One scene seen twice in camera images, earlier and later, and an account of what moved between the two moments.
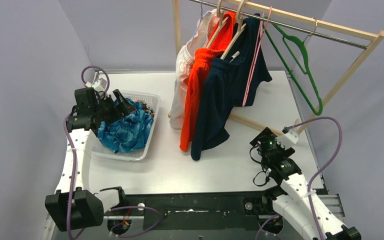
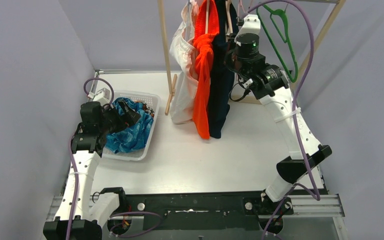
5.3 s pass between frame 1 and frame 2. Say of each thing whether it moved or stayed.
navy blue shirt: moved
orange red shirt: moved
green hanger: moved
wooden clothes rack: moved
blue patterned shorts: stayed
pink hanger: moved
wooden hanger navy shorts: moved
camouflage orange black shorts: stayed
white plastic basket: stayed
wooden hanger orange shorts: moved
